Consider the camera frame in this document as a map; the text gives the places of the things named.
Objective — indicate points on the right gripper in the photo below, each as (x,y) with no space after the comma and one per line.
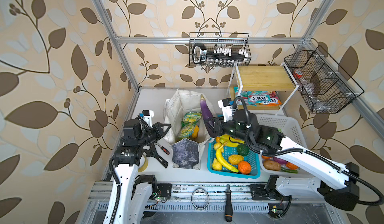
(219,122)

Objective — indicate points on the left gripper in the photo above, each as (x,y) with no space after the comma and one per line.
(157,126)

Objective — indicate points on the purple eggplant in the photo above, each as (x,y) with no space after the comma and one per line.
(206,113)

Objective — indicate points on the green snack bag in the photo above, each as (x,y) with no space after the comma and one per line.
(191,117)
(186,132)

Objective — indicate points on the cream canvas grocery bag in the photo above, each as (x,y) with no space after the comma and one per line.
(186,154)

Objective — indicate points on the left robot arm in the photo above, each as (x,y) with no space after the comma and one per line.
(131,191)

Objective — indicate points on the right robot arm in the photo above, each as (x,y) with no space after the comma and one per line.
(339,184)

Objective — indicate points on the Fox's candy bag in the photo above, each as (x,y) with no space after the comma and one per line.
(259,98)

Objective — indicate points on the banana bunch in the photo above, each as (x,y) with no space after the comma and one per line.
(227,140)

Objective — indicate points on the yellow lemon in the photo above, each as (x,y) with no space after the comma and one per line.
(217,145)

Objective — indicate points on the single yellow banana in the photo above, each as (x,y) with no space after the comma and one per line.
(223,162)

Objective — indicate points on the yellow tape roll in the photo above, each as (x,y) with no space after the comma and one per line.
(143,164)

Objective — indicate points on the green avocado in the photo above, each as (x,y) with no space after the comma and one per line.
(243,150)

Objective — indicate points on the orange tangerine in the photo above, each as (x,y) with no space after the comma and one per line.
(244,167)

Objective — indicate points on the teal plastic basket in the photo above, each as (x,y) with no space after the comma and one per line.
(216,168)

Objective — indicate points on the white wooden two-tier shelf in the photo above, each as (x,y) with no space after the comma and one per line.
(264,78)

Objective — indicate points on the brown potato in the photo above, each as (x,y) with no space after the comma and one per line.
(271,165)

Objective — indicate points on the black socket tool set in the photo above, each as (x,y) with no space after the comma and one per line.
(214,55)

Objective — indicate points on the purple onion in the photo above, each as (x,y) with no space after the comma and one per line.
(280,161)

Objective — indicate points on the white plastic basket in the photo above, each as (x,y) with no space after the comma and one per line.
(290,128)

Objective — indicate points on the black orange screwdriver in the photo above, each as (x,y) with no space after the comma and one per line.
(228,205)

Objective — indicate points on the plastic bottle red cap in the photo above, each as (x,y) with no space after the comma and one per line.
(306,86)

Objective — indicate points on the red handled small screwdriver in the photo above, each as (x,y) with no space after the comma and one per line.
(165,150)

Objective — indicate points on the black wire basket centre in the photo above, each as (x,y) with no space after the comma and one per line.
(234,40)

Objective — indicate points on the black wire basket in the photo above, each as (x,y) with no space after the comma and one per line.
(335,87)
(234,40)

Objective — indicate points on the black wire basket right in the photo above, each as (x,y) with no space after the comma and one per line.
(335,87)

